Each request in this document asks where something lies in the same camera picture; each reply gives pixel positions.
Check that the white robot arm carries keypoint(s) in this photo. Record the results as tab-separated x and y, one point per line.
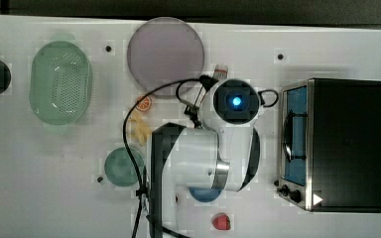
222	152

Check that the grey round plate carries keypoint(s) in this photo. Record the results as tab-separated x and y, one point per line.
164	50

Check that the orange slice toy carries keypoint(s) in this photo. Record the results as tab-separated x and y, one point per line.
144	103

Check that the yellow banana toy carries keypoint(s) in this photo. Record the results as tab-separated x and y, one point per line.
139	129

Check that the blue bowl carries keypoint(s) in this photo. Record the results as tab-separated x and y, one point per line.
205	194

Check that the green cup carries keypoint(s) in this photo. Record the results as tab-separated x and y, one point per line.
119	168

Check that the red toy strawberry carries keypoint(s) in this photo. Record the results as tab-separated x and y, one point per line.
221	222

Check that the green perforated colander basket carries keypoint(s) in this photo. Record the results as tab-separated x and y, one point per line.
61	83

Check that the black toaster oven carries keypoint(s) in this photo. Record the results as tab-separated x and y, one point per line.
330	145

